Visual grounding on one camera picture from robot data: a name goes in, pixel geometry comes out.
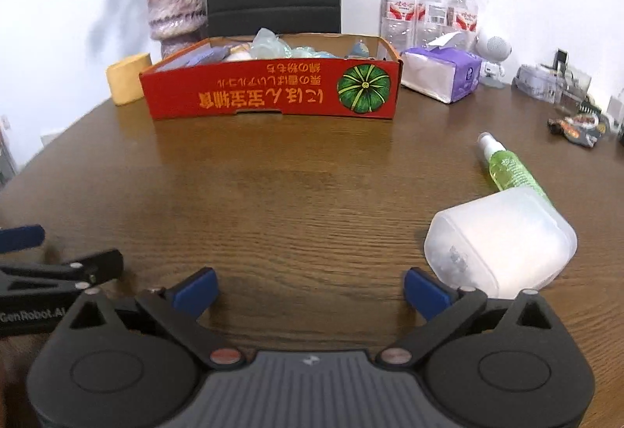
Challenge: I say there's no clear plastic bag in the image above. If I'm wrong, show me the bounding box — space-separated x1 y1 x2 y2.
251 27 337 61

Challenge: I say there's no clear water bottle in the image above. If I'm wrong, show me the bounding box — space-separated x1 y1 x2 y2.
414 0 448 49
446 0 479 51
380 0 416 53

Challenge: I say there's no small white box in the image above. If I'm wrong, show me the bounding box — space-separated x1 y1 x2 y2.
607 89 624 136

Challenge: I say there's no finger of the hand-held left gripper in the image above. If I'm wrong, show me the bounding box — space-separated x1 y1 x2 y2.
0 224 46 254
0 249 124 298

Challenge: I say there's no red cardboard box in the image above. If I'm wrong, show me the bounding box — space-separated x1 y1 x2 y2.
139 33 404 121

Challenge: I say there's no green spray bottle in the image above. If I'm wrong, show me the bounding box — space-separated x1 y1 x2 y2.
478 132 554 207

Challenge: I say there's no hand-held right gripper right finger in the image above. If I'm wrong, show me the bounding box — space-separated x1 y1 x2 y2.
378 267 569 369

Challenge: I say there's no purple stone flower vase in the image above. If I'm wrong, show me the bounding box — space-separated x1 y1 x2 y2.
145 0 208 60

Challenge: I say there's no translucent white container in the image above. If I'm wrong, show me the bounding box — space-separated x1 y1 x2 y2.
424 188 578 301

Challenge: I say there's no white astronaut figure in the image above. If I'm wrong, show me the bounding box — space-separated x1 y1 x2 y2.
475 36 512 89

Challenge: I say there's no colourful foil packet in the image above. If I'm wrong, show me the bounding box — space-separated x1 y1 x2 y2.
547 113 605 149

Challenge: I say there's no purple linen pouch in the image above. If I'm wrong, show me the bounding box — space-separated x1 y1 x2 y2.
188 45 230 66

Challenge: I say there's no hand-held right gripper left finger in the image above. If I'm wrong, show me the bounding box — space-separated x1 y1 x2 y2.
68 267 247 370

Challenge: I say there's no yellow mug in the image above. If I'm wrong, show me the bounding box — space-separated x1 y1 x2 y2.
106 52 153 106

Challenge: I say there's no clear plastic organizer box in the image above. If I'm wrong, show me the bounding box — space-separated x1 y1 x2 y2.
553 67 593 115

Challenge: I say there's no white paper box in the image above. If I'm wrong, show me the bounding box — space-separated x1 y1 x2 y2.
0 116 18 187

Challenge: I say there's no purple tissue pack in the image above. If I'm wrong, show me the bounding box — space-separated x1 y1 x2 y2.
400 32 483 104

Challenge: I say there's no clear plastic container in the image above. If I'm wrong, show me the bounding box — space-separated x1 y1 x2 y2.
512 64 559 102

